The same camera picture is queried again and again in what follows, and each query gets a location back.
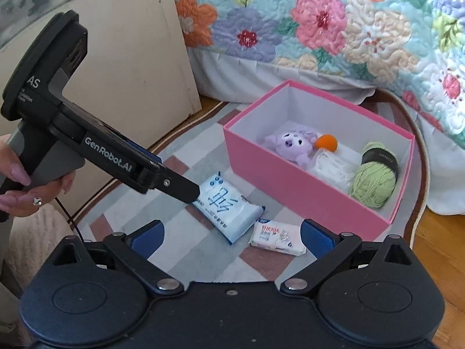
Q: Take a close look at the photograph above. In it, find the small white tissue pack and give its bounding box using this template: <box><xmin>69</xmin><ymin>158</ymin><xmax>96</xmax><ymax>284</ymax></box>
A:
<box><xmin>249</xmin><ymin>218</ymin><xmax>307</xmax><ymax>257</ymax></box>

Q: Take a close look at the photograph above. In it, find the blue white wet wipes pack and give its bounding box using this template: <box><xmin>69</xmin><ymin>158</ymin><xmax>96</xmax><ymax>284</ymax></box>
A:
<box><xmin>192</xmin><ymin>172</ymin><xmax>266</xmax><ymax>244</ymax></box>

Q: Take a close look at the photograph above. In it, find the clear plastic cotton swab box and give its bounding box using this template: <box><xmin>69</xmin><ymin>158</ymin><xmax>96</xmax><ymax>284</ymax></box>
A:
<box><xmin>307</xmin><ymin>149</ymin><xmax>358</xmax><ymax>195</ymax></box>

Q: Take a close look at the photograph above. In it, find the orange ball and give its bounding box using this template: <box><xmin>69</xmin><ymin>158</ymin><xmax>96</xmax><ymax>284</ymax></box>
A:
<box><xmin>314</xmin><ymin>134</ymin><xmax>338</xmax><ymax>152</ymax></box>

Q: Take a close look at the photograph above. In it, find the purple plush toy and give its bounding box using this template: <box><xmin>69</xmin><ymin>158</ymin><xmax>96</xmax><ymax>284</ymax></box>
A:
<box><xmin>263</xmin><ymin>127</ymin><xmax>318</xmax><ymax>170</ymax></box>

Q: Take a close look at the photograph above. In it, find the person's left hand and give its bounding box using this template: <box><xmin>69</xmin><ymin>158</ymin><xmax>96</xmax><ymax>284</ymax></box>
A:
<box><xmin>1</xmin><ymin>134</ymin><xmax>76</xmax><ymax>218</ymax></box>

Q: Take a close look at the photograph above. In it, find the checkered oval rug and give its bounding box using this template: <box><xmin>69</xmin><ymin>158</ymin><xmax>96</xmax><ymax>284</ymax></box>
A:
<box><xmin>79</xmin><ymin>83</ymin><xmax>425</xmax><ymax>283</ymax></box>

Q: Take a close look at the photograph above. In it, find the green yarn skein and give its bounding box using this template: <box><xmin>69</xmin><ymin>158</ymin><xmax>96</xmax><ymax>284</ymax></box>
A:
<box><xmin>349</xmin><ymin>142</ymin><xmax>399</xmax><ymax>209</ymax></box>

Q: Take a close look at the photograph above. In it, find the pink cardboard box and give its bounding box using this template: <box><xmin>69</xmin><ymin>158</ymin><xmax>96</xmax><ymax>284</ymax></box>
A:
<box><xmin>224</xmin><ymin>80</ymin><xmax>414</xmax><ymax>240</ymax></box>

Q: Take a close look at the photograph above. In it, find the floral quilted bedspread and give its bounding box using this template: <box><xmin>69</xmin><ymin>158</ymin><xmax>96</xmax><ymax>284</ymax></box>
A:
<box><xmin>174</xmin><ymin>0</ymin><xmax>464</xmax><ymax>143</ymax></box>

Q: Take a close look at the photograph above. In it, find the black cable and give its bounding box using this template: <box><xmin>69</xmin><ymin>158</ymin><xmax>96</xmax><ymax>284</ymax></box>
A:
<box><xmin>53</xmin><ymin>196</ymin><xmax>83</xmax><ymax>241</ymax></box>

